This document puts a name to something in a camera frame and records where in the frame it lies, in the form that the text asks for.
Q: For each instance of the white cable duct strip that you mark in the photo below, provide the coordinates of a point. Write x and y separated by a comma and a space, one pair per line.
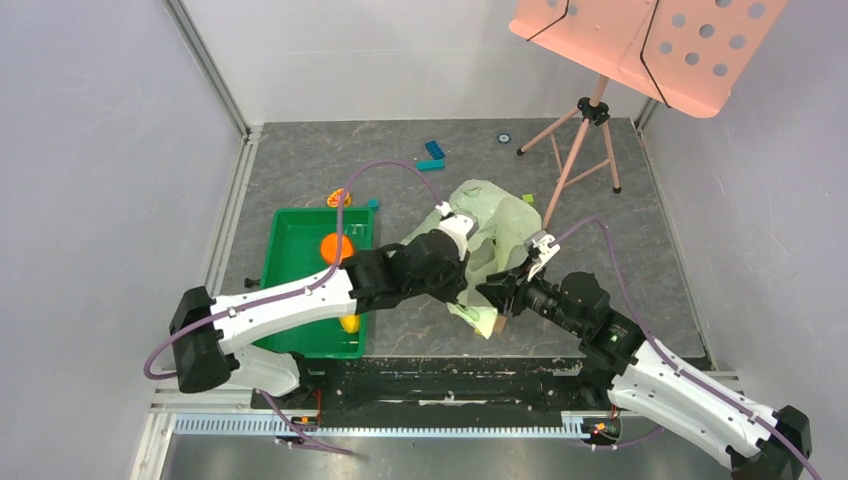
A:
270, 424

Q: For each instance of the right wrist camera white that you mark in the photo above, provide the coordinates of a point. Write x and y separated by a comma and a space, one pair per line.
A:
541, 247

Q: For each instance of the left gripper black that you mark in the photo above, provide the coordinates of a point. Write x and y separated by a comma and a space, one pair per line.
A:
458, 285

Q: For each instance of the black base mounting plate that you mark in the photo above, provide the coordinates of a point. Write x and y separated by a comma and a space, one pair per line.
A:
442, 392

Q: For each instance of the pale green plastic bag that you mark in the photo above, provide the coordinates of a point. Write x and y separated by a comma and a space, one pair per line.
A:
503, 222

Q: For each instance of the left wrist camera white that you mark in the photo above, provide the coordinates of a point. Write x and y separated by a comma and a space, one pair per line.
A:
459, 227

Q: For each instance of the orange yellow round toy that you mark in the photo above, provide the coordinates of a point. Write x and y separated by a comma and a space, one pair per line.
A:
339, 197

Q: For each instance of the pink music stand desk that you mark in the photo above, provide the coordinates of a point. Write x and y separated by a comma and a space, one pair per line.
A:
686, 54

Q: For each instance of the yellow fake fruit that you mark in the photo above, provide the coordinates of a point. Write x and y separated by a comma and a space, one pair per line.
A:
351, 324

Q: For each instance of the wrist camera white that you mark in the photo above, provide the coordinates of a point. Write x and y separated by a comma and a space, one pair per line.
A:
541, 247
459, 227

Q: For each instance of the teal rectangular block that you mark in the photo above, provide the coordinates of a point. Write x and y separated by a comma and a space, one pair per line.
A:
430, 165

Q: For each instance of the blue lego brick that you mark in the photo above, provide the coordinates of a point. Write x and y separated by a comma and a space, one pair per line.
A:
434, 149

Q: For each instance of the orange fake fruit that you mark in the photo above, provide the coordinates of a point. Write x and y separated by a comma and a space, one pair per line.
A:
336, 247

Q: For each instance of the brown wooden block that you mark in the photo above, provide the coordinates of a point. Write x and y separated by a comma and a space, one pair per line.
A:
499, 324

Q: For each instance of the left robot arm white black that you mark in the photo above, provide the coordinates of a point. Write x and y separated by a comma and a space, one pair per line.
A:
214, 338

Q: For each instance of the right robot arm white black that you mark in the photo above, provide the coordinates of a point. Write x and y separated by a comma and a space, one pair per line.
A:
751, 440

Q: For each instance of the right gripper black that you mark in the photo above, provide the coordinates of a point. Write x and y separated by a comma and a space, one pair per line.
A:
515, 293

